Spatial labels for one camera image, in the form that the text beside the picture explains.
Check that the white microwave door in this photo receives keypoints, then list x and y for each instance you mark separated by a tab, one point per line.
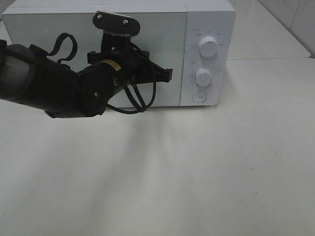
161	34

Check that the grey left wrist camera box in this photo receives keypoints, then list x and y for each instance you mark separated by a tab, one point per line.
116	24

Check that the white microwave oven body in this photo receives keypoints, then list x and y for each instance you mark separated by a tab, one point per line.
203	18

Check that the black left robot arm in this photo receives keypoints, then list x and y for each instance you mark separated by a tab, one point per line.
33	77

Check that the round white door button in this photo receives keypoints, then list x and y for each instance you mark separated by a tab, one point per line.
199	97

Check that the upper white power knob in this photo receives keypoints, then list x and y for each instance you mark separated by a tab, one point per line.
208	46

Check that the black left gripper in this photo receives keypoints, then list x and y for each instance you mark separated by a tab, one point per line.
118	51

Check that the white timer knob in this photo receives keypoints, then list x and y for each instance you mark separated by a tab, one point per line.
203	77

